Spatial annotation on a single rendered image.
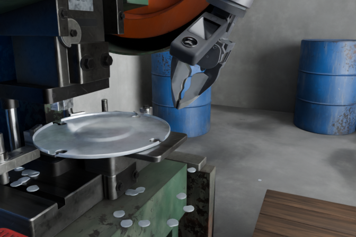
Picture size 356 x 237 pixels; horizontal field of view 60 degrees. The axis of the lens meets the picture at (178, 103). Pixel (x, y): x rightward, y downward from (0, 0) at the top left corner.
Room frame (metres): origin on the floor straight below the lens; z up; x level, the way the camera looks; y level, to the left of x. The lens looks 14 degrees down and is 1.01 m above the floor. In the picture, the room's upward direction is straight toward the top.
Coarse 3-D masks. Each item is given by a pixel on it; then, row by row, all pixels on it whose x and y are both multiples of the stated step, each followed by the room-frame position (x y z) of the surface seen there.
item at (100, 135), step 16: (96, 112) 0.78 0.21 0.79; (112, 112) 0.79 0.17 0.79; (128, 112) 0.79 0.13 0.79; (48, 128) 0.67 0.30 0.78; (64, 128) 0.67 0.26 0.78; (80, 128) 0.65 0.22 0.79; (96, 128) 0.65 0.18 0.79; (112, 128) 0.65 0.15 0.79; (128, 128) 0.65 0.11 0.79; (144, 128) 0.67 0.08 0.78; (160, 128) 0.67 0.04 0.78; (48, 144) 0.57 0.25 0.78; (64, 144) 0.57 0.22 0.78; (80, 144) 0.57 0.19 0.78; (96, 144) 0.57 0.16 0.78; (112, 144) 0.57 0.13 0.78; (128, 144) 0.57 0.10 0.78; (144, 144) 0.57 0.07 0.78
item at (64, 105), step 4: (68, 100) 0.69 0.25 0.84; (72, 100) 0.70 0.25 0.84; (52, 104) 0.68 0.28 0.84; (56, 104) 0.68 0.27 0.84; (60, 104) 0.68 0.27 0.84; (64, 104) 0.68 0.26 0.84; (68, 104) 0.69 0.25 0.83; (72, 104) 0.70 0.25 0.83; (52, 108) 0.68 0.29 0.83; (56, 108) 0.68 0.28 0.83; (60, 108) 0.68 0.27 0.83; (64, 108) 0.68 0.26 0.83; (68, 108) 0.69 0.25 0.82
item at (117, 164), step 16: (160, 144) 0.58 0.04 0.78; (176, 144) 0.58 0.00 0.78; (96, 160) 0.60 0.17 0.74; (112, 160) 0.59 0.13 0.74; (128, 160) 0.64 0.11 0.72; (144, 160) 0.53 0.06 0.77; (160, 160) 0.52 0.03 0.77; (112, 176) 0.59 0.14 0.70; (128, 176) 0.63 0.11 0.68; (112, 192) 0.59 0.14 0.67
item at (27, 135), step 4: (68, 116) 0.77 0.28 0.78; (56, 120) 0.74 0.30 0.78; (44, 124) 0.70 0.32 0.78; (60, 124) 0.72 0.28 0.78; (64, 124) 0.72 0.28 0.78; (24, 132) 0.65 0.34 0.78; (28, 132) 0.65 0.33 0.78; (24, 136) 0.65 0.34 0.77; (28, 136) 0.65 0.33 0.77; (32, 136) 0.64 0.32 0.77; (24, 140) 0.65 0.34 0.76; (28, 140) 0.65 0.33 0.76; (32, 140) 0.64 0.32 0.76; (28, 144) 0.65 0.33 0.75; (32, 144) 0.64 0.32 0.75; (40, 152) 0.63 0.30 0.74; (56, 152) 0.62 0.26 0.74; (60, 152) 0.63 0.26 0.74; (64, 152) 0.64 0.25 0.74; (52, 156) 0.62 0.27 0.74; (56, 156) 0.62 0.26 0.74
